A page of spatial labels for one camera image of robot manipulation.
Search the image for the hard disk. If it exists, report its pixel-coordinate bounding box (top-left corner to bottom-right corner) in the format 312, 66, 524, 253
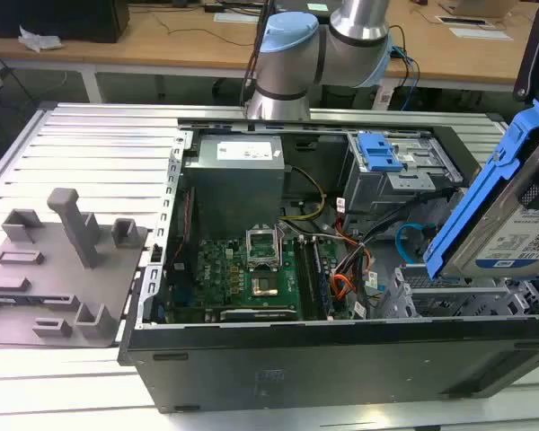
422, 99, 539, 282

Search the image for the blue disk wire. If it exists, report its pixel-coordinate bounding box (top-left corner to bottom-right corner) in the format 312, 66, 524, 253
394, 222, 437, 266

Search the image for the red yellow orange disk wire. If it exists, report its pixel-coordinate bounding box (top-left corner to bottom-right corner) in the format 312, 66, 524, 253
331, 244, 374, 311

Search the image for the metal disk bay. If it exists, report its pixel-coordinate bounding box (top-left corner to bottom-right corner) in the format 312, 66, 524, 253
379, 263, 539, 321

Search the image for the blue drive carrier latch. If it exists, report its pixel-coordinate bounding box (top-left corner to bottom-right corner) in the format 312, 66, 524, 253
358, 132, 406, 172

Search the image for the metal drive cage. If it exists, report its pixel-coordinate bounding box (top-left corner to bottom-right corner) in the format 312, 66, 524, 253
343, 130, 466, 225

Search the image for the green RAM stick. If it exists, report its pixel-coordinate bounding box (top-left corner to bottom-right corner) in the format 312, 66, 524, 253
311, 240, 334, 320

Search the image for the metal socket cover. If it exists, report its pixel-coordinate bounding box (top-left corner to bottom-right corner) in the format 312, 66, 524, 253
244, 224, 282, 268

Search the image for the grey power supply unit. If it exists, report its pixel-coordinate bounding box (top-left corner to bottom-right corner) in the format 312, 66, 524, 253
183, 134, 287, 228

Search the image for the CPU socket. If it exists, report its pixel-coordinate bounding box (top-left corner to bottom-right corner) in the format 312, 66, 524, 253
250, 268, 285, 300

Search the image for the wooden desk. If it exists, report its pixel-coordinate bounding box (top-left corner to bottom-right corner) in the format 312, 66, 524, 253
0, 0, 539, 93

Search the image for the black graphics card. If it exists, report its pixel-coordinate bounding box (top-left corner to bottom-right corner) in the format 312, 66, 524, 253
219, 306, 298, 322

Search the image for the green motherboard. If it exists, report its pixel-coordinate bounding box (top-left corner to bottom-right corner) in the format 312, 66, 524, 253
165, 235, 369, 323

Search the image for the black PC case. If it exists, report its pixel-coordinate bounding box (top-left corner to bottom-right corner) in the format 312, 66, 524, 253
118, 117, 539, 414

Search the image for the black box on desk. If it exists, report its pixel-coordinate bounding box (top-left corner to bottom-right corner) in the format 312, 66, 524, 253
0, 0, 131, 45

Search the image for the white crumpled paper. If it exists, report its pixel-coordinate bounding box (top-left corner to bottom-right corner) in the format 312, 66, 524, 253
17, 25, 65, 53

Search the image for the grey parts rack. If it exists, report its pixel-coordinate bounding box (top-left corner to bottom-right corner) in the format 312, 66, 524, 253
0, 187, 150, 349

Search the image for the blue hanging cable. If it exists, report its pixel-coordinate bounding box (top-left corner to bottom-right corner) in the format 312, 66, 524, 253
388, 44, 421, 109

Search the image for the yellow black power wire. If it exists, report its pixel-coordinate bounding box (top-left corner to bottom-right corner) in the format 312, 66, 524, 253
278, 164, 327, 224

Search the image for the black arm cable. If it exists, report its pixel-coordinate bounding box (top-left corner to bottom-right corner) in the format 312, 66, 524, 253
244, 0, 278, 109

